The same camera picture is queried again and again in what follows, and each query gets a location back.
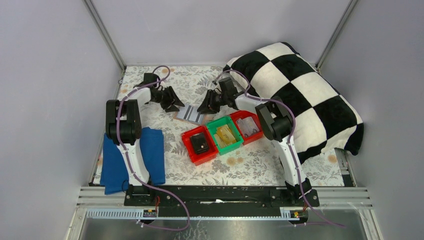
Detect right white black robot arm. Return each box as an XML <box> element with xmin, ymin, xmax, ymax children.
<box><xmin>197</xmin><ymin>77</ymin><xmax>312</xmax><ymax>199</ymax></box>

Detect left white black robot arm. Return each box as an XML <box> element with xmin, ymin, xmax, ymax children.
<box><xmin>105</xmin><ymin>72</ymin><xmax>185</xmax><ymax>194</ymax></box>

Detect gold credit cards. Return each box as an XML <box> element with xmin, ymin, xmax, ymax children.
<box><xmin>213</xmin><ymin>124</ymin><xmax>237</xmax><ymax>149</ymax></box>

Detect black card stack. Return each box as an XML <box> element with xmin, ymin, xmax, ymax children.
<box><xmin>189</xmin><ymin>132</ymin><xmax>210</xmax><ymax>155</ymax></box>

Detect silver white credit cards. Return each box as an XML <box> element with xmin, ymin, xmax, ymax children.
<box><xmin>236</xmin><ymin>116</ymin><xmax>260</xmax><ymax>138</ymax></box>

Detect right red plastic bin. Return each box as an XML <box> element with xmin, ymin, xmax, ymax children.
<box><xmin>229</xmin><ymin>110</ymin><xmax>264</xmax><ymax>145</ymax></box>

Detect red plastic bin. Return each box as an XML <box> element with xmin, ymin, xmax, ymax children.
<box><xmin>181</xmin><ymin>125</ymin><xmax>219</xmax><ymax>166</ymax></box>
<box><xmin>229</xmin><ymin>110</ymin><xmax>264</xmax><ymax>145</ymax></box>

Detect floral patterned table mat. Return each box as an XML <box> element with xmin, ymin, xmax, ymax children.
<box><xmin>92</xmin><ymin>65</ymin><xmax>345</xmax><ymax>187</ymax></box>

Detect left red plastic bin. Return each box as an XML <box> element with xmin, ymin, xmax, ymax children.
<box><xmin>181</xmin><ymin>125</ymin><xmax>219</xmax><ymax>166</ymax></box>

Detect blue folded cloth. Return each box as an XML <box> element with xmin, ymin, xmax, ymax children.
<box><xmin>100</xmin><ymin>127</ymin><xmax>166</xmax><ymax>195</ymax></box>

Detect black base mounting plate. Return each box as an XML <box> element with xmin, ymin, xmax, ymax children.
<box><xmin>124</xmin><ymin>185</ymin><xmax>320</xmax><ymax>208</ymax></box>

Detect black white checkered blanket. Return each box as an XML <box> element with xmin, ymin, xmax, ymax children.
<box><xmin>224</xmin><ymin>42</ymin><xmax>365</xmax><ymax>162</ymax></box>

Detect aluminium frame rail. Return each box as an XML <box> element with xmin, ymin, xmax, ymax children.
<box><xmin>77</xmin><ymin>186</ymin><xmax>372</xmax><ymax>220</ymax></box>

